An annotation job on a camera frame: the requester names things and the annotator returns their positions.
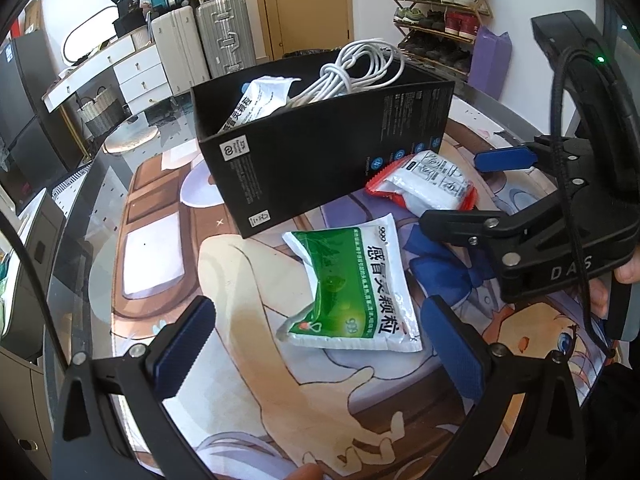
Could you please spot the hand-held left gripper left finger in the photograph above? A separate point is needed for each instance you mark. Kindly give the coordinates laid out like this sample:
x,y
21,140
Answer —
x,y
185,345

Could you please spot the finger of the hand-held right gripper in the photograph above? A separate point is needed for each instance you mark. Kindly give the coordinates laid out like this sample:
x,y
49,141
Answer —
x,y
465,225
505,158

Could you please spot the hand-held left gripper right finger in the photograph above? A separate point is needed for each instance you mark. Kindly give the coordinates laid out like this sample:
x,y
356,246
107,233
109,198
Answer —
x,y
455,345

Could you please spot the red white snack packet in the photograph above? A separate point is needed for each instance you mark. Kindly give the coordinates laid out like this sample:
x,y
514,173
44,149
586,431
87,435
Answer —
x,y
430,180

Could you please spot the green medicine packet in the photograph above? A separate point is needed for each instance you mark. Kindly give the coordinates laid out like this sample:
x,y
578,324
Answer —
x,y
350,270

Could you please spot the black cardboard box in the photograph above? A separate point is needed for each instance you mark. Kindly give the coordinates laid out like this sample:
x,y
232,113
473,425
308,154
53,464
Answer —
x,y
325,160

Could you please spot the person's right hand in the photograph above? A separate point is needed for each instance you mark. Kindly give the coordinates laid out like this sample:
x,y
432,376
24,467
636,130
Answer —
x,y
597,300

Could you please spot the printed table mat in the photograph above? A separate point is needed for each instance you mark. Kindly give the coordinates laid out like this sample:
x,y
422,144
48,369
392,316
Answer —
x,y
250,410

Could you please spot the purple bag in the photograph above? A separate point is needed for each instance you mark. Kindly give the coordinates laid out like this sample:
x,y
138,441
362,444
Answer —
x,y
490,65

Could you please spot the shoe rack with shoes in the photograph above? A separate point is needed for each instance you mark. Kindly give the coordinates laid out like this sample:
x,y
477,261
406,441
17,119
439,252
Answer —
x,y
460,22

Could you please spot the grey side cabinet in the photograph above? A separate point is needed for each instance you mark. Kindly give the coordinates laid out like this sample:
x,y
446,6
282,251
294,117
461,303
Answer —
x,y
35,260

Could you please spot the black white patterned rug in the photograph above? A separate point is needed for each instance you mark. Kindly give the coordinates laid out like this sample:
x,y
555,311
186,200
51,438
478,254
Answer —
x,y
70,182

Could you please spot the white medicine packet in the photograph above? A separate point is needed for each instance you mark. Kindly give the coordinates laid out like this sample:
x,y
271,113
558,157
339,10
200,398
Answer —
x,y
260,97

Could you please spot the woven laundry basket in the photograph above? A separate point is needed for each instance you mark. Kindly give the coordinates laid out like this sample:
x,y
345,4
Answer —
x,y
102,115

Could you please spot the wooden door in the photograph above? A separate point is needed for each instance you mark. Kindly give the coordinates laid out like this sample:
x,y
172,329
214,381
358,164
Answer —
x,y
310,10

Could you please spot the white dressing table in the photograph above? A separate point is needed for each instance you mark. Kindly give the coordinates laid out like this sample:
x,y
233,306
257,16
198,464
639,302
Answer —
x,y
140,67

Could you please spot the black refrigerator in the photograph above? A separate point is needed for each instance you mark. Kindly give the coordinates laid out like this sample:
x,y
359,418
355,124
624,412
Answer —
x,y
30,110

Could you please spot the white suitcase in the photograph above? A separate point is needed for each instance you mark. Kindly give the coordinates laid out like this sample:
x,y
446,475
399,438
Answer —
x,y
180,50

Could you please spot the silver suitcase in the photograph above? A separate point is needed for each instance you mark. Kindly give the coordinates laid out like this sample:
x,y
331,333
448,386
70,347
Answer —
x,y
225,35

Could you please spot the oval mirror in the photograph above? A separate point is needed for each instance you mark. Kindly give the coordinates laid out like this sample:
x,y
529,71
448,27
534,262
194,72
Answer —
x,y
87,35

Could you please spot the black bag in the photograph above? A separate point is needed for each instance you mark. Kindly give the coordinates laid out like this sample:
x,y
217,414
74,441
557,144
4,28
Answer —
x,y
127,10

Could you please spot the flat cardboard sheet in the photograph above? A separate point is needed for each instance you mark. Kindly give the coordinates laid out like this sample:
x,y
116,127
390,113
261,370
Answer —
x,y
32,15

